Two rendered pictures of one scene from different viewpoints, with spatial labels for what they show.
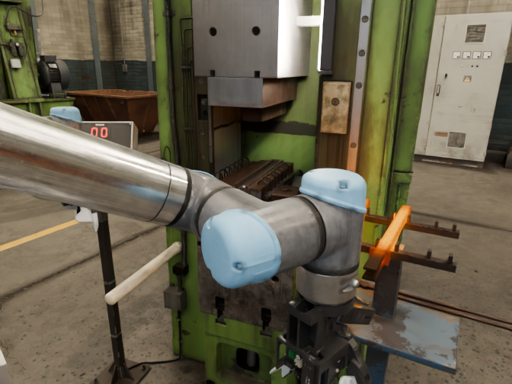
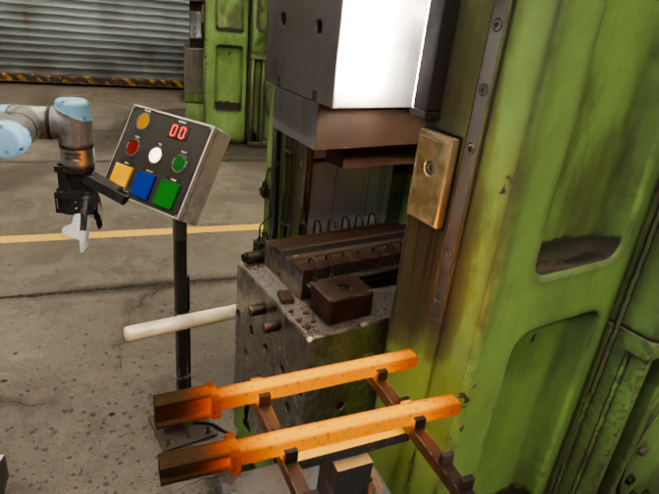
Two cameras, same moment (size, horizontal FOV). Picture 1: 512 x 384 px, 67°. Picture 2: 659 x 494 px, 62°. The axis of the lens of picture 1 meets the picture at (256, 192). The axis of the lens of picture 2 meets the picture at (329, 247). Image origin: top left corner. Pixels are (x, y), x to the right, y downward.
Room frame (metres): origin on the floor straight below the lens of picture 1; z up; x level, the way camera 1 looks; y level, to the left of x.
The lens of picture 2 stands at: (0.41, -0.69, 1.56)
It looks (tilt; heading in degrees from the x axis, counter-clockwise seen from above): 25 degrees down; 35
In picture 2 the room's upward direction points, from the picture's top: 6 degrees clockwise
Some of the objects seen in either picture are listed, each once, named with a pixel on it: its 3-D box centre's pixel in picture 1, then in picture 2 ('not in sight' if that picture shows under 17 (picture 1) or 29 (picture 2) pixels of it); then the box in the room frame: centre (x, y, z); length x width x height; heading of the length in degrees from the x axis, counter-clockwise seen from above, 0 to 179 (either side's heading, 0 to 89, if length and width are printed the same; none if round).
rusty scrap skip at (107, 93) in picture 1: (120, 113); not in sight; (7.90, 2.79, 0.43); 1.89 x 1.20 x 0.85; 59
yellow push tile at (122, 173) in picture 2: not in sight; (122, 176); (1.30, 0.72, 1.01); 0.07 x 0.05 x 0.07; 94
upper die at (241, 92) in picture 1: (257, 89); (372, 115); (1.51, 0.00, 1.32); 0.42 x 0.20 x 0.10; 159
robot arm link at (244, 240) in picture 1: (252, 235); not in sight; (0.38, 0.00, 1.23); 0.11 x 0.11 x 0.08; 36
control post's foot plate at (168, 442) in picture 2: (120, 369); (182, 417); (1.44, 0.63, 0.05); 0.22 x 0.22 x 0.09; 69
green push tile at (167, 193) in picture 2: not in sight; (167, 194); (1.32, 0.52, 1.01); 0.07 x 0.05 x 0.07; 94
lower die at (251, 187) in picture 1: (255, 179); (354, 252); (1.51, 0.00, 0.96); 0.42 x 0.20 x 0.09; 159
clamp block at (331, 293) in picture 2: (286, 198); (341, 299); (1.31, -0.11, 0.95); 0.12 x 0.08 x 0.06; 159
